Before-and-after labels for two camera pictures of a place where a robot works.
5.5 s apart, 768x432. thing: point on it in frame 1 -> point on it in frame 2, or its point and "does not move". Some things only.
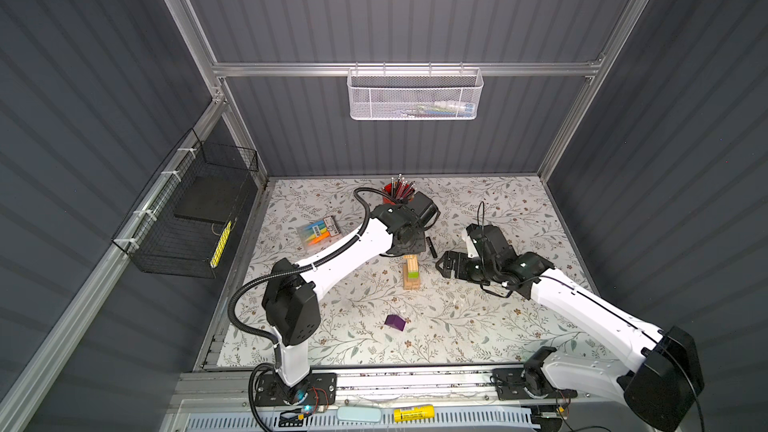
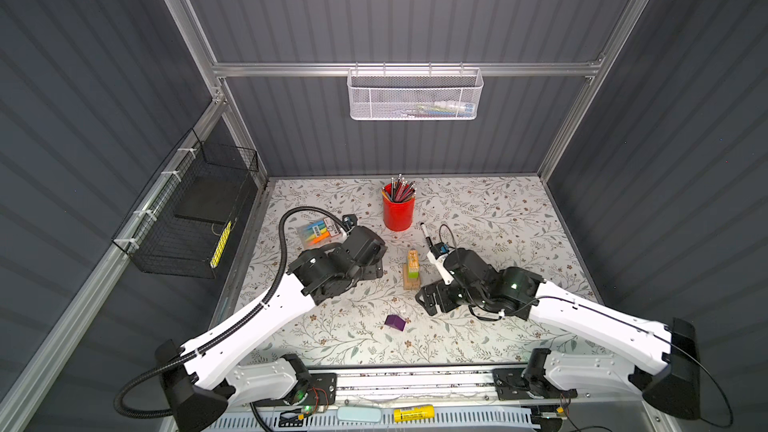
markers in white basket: x=439 y=108 does not move
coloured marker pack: x=316 y=232 does not move
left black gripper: x=420 y=245 -> x=376 y=269
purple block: x=395 y=321 does not move
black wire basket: x=178 y=220 does not move
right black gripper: x=458 y=270 -> x=426 y=299
